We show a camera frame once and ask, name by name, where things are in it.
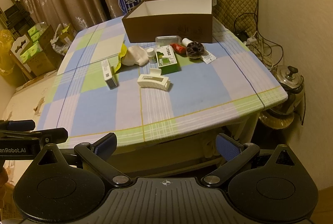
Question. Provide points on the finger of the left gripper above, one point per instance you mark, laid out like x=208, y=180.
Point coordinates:
x=57, y=136
x=20, y=125

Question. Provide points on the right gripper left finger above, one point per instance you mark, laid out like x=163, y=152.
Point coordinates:
x=94, y=158

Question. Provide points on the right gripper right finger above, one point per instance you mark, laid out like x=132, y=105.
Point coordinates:
x=237, y=157

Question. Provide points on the white hair claw clip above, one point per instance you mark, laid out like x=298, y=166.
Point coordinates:
x=154, y=80

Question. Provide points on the yellow snack packet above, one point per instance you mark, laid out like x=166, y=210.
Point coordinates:
x=121, y=54

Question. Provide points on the white knitted cloth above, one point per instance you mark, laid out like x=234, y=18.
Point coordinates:
x=135, y=55

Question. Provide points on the small white pill bottle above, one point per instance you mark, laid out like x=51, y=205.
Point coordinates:
x=151, y=53

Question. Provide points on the brown hair scrunchie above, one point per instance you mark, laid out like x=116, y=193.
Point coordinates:
x=195, y=50

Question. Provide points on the green medicine box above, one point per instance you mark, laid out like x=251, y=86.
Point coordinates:
x=166, y=60

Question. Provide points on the red small packet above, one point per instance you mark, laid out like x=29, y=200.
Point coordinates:
x=179, y=49

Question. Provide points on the white cream tube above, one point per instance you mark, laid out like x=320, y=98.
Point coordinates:
x=186, y=42

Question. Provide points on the clear dental floss box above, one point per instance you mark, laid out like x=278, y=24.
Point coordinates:
x=168, y=40

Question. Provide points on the steel pressure cooker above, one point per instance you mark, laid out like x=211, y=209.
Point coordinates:
x=281, y=116

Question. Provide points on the yellow plastic bag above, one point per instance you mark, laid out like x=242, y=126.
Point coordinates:
x=6, y=42

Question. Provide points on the cardboard box with tissue packs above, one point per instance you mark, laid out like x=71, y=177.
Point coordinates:
x=34, y=51

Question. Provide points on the plaid tablecloth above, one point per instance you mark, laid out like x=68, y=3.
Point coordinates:
x=202, y=96

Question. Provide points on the open cardboard box clutter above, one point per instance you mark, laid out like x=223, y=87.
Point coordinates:
x=63, y=38

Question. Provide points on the white paper tag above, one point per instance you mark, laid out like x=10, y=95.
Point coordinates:
x=207, y=57

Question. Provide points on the black folding rack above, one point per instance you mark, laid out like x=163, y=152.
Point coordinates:
x=16, y=19

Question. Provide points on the brown cardboard storage box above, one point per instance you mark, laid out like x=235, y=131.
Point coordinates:
x=192, y=19

